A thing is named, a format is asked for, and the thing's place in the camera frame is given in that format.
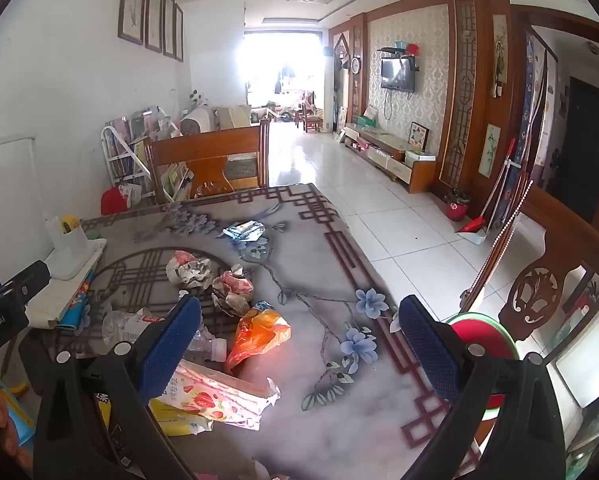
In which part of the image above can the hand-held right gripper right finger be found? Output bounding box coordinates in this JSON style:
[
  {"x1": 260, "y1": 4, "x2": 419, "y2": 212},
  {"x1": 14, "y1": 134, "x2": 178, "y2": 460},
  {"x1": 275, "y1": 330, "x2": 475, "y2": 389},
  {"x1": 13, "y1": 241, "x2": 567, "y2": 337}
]
[{"x1": 397, "y1": 295, "x2": 566, "y2": 480}]

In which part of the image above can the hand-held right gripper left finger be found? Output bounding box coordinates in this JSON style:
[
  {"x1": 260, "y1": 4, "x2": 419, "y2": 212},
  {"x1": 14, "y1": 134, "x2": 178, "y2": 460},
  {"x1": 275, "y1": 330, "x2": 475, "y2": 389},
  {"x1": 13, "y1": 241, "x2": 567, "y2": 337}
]
[{"x1": 34, "y1": 294, "x2": 203, "y2": 480}]

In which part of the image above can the clear plastic bottle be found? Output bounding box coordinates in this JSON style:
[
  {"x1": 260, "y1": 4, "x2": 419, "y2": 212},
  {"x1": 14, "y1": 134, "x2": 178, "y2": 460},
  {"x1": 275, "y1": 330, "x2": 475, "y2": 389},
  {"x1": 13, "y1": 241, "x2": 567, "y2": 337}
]
[{"x1": 101, "y1": 307, "x2": 228, "y2": 363}]

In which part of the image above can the red bin green rim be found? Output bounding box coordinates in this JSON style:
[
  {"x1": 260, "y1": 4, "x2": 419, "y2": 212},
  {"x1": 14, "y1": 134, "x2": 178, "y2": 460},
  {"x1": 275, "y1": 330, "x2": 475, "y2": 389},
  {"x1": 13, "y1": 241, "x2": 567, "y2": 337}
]
[{"x1": 442, "y1": 312, "x2": 520, "y2": 421}]

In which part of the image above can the pink strawberry printed packet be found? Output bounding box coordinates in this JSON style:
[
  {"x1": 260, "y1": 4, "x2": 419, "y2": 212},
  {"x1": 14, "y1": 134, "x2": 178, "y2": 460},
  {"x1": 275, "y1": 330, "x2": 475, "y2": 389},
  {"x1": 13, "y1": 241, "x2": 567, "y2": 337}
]
[{"x1": 167, "y1": 357, "x2": 282, "y2": 431}]

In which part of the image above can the yellow packet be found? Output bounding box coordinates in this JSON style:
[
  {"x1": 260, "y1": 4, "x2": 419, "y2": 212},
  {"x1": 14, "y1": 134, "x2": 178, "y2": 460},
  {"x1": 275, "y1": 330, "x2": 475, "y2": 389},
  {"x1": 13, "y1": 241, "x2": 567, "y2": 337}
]
[{"x1": 150, "y1": 397, "x2": 214, "y2": 437}]

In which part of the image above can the red white wrapper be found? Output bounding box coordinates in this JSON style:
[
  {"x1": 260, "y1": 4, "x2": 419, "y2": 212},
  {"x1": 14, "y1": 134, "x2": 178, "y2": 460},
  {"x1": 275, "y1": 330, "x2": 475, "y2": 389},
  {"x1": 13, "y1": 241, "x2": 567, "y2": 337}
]
[{"x1": 211, "y1": 265, "x2": 255, "y2": 317}]

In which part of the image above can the orange plastic bag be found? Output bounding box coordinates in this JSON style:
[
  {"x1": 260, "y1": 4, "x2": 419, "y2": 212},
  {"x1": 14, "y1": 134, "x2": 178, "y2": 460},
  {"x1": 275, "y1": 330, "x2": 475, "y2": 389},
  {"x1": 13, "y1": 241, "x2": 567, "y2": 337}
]
[{"x1": 224, "y1": 301, "x2": 291, "y2": 373}]

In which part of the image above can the blue silver wrapper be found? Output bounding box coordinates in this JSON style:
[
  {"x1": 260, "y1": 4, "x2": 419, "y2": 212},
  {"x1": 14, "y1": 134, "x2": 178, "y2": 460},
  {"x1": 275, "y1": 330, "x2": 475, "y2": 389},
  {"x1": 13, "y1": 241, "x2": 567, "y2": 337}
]
[{"x1": 223, "y1": 221, "x2": 266, "y2": 245}]

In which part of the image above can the white plastic desk holder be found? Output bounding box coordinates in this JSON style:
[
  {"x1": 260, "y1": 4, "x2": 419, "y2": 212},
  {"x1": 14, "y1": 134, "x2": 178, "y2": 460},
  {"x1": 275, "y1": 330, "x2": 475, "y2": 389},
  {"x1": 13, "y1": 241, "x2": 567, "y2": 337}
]
[{"x1": 44, "y1": 215, "x2": 108, "y2": 281}]

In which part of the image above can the colourful printed box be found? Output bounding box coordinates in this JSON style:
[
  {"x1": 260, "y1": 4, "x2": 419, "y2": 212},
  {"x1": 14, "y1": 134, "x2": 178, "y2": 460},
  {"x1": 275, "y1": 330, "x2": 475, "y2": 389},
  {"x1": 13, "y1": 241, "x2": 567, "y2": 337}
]
[{"x1": 0, "y1": 365, "x2": 36, "y2": 463}]

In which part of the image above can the red plastic container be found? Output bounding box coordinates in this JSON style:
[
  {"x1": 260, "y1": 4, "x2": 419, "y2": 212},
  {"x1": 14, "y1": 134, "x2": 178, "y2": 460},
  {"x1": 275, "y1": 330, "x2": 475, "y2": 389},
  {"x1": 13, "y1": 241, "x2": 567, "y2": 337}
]
[{"x1": 100, "y1": 186, "x2": 133, "y2": 217}]

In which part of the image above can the white book rack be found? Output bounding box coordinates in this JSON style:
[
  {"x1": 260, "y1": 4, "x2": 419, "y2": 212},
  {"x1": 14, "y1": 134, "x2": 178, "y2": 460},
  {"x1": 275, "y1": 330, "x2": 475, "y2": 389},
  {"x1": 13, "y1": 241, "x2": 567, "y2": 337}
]
[{"x1": 101, "y1": 107, "x2": 190, "y2": 206}]

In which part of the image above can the red bucket black bag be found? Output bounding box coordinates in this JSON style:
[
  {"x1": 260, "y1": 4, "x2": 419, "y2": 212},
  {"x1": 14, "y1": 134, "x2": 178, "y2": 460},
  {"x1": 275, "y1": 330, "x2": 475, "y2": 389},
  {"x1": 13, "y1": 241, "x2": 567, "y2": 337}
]
[{"x1": 444, "y1": 187, "x2": 471, "y2": 222}]

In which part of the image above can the row of children's books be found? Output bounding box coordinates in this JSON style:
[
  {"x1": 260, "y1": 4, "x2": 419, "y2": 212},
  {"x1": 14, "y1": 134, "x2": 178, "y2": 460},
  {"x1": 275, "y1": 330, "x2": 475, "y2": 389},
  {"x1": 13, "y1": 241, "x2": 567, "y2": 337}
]
[{"x1": 104, "y1": 110, "x2": 193, "y2": 201}]

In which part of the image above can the carved wooden chair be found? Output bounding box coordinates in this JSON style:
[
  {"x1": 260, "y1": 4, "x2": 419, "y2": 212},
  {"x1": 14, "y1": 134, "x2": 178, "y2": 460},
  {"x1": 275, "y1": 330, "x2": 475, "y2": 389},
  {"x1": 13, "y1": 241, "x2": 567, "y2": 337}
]
[{"x1": 459, "y1": 182, "x2": 599, "y2": 356}]

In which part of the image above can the wooden sofa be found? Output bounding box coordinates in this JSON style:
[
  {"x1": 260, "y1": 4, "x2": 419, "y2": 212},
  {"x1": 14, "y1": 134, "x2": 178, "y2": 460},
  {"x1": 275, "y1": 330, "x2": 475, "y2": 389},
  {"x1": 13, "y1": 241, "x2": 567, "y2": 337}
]
[{"x1": 180, "y1": 105, "x2": 270, "y2": 183}]

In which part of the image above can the wooden television cabinet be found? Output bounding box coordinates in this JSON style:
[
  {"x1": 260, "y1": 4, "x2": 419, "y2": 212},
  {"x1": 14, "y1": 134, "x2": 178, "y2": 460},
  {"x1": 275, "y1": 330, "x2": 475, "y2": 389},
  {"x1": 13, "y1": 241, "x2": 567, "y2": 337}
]
[{"x1": 343, "y1": 122, "x2": 437, "y2": 194}]

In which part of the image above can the plain wooden chair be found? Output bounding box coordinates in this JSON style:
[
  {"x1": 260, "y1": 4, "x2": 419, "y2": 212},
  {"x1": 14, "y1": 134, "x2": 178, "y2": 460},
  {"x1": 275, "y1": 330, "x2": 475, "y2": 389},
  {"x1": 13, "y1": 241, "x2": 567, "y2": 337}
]
[{"x1": 144, "y1": 119, "x2": 271, "y2": 206}]

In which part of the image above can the framed star picture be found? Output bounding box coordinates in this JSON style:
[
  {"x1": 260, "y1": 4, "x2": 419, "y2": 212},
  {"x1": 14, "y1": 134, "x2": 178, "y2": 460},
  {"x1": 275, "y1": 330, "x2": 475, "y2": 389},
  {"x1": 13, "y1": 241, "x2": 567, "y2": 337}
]
[{"x1": 408, "y1": 122, "x2": 430, "y2": 152}]

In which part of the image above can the white round appliance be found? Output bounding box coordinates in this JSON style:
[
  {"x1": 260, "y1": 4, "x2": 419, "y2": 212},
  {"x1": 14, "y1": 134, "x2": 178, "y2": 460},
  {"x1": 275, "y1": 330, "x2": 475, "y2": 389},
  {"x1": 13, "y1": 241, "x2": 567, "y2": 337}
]
[{"x1": 180, "y1": 107, "x2": 215, "y2": 136}]

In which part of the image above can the beige cushion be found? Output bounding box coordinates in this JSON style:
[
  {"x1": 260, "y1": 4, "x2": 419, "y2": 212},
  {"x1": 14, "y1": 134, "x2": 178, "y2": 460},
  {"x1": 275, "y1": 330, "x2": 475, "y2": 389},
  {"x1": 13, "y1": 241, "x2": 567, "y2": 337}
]
[{"x1": 214, "y1": 105, "x2": 253, "y2": 131}]

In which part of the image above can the dark door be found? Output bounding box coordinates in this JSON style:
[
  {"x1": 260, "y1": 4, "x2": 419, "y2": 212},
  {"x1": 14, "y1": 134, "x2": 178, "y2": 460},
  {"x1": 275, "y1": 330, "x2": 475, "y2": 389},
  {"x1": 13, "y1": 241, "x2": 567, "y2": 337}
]
[{"x1": 562, "y1": 76, "x2": 599, "y2": 221}]

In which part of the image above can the small wooden chair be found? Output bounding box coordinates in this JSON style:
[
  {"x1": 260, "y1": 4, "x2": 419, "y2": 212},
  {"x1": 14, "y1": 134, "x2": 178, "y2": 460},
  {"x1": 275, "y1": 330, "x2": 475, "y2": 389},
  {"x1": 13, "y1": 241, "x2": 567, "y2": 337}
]
[{"x1": 302, "y1": 102, "x2": 325, "y2": 133}]

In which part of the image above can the white balance bike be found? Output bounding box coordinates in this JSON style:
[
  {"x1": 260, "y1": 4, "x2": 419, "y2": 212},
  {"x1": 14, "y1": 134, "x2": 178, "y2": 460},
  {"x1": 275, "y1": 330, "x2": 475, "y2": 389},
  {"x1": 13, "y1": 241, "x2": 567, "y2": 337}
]
[{"x1": 267, "y1": 105, "x2": 300, "y2": 123}]

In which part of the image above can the blue patterned door curtain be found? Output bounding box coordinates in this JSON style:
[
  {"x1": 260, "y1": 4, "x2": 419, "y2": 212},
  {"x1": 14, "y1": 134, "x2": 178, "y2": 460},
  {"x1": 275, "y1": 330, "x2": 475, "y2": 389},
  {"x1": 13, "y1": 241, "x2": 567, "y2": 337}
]
[{"x1": 522, "y1": 30, "x2": 557, "y2": 191}]

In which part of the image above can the white standing air conditioner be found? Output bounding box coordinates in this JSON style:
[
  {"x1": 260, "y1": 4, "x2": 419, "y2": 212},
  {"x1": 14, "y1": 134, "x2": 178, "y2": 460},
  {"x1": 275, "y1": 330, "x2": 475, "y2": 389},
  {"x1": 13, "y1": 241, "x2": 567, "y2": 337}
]
[{"x1": 323, "y1": 52, "x2": 338, "y2": 133}]

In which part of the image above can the large framed plant picture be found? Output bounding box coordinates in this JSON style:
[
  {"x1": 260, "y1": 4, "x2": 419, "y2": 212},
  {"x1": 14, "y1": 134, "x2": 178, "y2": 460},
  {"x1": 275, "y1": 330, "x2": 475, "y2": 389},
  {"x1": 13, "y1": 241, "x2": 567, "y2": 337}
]
[{"x1": 118, "y1": 0, "x2": 149, "y2": 45}]

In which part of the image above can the white bead string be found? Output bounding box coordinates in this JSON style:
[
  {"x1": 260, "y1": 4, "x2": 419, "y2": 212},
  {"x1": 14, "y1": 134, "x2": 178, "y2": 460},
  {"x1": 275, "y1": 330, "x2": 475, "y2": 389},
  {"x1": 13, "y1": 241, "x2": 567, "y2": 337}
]
[{"x1": 459, "y1": 180, "x2": 533, "y2": 306}]

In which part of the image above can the bamboo wall painting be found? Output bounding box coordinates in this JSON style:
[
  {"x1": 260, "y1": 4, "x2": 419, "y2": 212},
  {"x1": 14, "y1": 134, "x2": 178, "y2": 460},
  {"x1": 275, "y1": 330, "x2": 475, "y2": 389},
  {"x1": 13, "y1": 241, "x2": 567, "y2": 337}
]
[{"x1": 479, "y1": 124, "x2": 501, "y2": 178}]

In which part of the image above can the wall television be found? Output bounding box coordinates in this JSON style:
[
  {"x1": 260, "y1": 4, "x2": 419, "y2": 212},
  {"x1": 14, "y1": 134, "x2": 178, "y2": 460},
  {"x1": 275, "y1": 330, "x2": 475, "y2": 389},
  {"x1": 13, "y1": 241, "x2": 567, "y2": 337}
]
[{"x1": 381, "y1": 57, "x2": 415, "y2": 93}]

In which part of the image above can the black wall shelf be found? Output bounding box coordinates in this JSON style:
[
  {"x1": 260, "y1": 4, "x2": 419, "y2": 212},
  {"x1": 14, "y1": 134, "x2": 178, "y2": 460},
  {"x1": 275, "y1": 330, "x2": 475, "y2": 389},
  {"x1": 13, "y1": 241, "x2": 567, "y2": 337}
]
[{"x1": 377, "y1": 46, "x2": 420, "y2": 72}]

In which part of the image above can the flower wall scroll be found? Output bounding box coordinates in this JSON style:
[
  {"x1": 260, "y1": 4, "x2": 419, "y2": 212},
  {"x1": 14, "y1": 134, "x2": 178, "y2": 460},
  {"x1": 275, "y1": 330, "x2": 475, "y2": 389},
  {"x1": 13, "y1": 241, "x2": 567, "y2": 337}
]
[{"x1": 492, "y1": 14, "x2": 509, "y2": 98}]

